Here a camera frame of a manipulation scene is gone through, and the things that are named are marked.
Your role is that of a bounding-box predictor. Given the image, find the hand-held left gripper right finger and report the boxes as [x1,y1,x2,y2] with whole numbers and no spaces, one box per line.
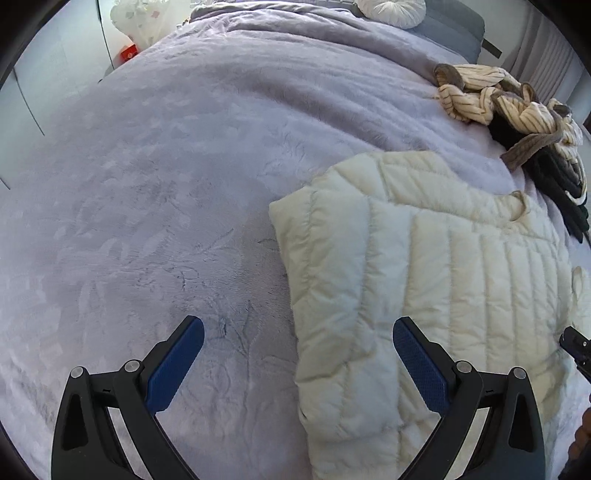
[392,316,546,480]

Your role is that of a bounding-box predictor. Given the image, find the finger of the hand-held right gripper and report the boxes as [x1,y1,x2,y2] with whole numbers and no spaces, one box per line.
[559,326,591,385]

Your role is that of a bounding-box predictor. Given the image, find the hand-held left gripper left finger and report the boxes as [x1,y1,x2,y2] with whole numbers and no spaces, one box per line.
[51,316,205,480]

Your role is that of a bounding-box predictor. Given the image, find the cream puffer jacket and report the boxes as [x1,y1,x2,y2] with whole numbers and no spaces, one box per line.
[269,151,591,480]

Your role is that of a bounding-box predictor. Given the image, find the black knit garment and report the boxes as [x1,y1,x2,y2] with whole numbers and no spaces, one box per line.
[489,115,590,243]

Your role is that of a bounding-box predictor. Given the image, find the lavender plush blanket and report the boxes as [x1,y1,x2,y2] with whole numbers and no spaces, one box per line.
[0,4,591,480]

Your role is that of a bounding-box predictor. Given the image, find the grey pleated curtain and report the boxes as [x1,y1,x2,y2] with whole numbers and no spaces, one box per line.
[505,0,583,100]

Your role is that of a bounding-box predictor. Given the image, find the cream striped knit sweater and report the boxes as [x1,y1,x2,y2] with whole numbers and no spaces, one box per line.
[433,64,585,171]

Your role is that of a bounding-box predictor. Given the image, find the white wardrobe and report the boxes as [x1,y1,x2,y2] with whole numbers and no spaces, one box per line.
[0,0,112,191]

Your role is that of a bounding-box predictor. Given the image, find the grey pillow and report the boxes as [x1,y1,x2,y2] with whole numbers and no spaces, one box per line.
[413,0,485,63]

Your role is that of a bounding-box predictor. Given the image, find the white floral bag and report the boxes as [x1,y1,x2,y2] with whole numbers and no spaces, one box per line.
[110,0,195,49]

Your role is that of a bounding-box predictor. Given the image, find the round white pillow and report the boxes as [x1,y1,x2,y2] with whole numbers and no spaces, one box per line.
[355,0,426,27]

